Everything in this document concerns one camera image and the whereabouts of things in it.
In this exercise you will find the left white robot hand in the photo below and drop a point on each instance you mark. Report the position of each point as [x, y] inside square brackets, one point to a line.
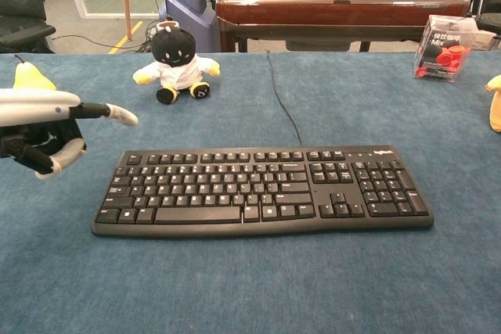
[35, 109]

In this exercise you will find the black computer keyboard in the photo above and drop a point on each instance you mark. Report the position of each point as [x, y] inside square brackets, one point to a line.
[258, 193]

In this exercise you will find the yellow toy pear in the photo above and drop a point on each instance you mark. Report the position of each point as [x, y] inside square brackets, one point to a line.
[33, 77]

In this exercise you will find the black office chair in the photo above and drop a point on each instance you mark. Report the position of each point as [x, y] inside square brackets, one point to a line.
[21, 5]

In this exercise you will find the black-headed plush doll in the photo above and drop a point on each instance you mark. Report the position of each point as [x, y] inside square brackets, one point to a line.
[178, 72]

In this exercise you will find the blue felt table mat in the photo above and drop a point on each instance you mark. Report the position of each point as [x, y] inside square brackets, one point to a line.
[250, 283]

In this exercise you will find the brown mahjong table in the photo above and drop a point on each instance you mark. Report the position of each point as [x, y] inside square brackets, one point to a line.
[336, 13]

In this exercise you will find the clear box of red capsules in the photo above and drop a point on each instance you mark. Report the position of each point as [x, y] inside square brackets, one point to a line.
[442, 52]

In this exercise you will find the yellow plush duck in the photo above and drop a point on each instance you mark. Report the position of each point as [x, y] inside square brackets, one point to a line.
[496, 107]

